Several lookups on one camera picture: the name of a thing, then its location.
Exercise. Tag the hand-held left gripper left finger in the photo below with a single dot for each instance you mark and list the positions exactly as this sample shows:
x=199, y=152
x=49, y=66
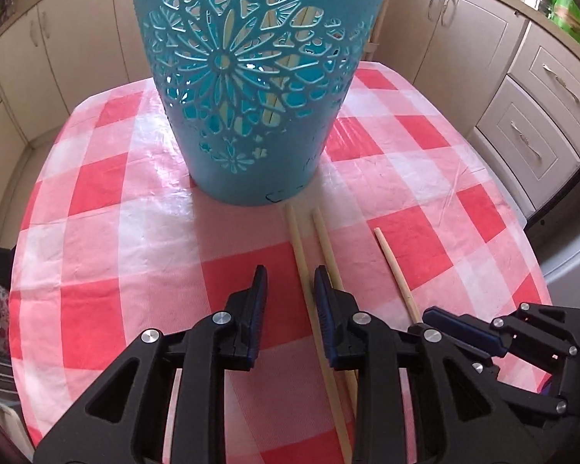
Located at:
x=257, y=319

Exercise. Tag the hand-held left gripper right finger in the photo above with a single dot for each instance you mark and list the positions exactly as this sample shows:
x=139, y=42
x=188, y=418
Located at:
x=325, y=319

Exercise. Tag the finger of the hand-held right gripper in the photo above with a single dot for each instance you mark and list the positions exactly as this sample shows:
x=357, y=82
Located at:
x=464, y=328
x=536, y=391

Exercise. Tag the long bamboo chopstick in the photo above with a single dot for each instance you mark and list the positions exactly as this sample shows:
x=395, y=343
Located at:
x=396, y=275

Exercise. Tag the teal cutout plastic bin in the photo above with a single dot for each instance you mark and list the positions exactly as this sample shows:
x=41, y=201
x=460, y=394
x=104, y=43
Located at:
x=212, y=169

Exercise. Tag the white refrigerator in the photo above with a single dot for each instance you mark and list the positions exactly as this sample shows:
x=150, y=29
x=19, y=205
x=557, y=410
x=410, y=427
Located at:
x=575, y=270

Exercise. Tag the red white checkered tablecloth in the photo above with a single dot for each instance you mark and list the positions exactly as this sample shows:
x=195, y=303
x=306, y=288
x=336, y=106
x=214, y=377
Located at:
x=125, y=232

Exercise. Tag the white base cabinet with doors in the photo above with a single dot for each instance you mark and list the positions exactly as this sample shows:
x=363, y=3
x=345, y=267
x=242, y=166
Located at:
x=469, y=24
x=77, y=38

